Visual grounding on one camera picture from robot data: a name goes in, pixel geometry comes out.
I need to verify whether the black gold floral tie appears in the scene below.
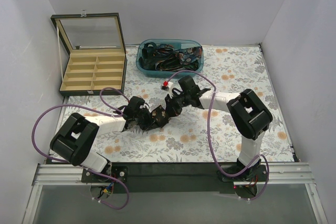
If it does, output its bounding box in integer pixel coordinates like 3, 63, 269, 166
151, 105, 170, 128

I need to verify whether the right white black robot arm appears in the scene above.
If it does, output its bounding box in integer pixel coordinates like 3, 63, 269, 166
161, 76, 273, 181

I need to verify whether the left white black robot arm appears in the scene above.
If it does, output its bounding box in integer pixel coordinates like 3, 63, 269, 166
50, 97, 155, 182

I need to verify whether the pile of dark ties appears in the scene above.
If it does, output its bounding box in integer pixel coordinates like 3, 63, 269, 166
139, 42, 201, 72

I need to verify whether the blue floral tie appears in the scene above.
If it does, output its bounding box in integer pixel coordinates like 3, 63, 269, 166
174, 46, 203, 66

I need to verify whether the floral patterned table mat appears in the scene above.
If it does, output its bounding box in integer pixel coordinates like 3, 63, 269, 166
59, 46, 293, 162

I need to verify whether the teal plastic bin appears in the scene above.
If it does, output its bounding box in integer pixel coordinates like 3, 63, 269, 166
136, 39, 204, 78

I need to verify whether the black compartment display box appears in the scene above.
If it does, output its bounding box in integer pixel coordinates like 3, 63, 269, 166
50, 10, 128, 97

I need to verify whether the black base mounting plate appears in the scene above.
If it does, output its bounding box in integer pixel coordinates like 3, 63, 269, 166
81, 163, 267, 196

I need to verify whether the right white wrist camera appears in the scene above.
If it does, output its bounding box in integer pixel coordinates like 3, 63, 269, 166
161, 81, 174, 98

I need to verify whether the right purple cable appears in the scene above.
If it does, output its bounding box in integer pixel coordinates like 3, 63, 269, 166
162, 70, 270, 202

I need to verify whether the aluminium frame rail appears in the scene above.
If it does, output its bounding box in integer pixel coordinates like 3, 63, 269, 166
23, 162, 327, 223

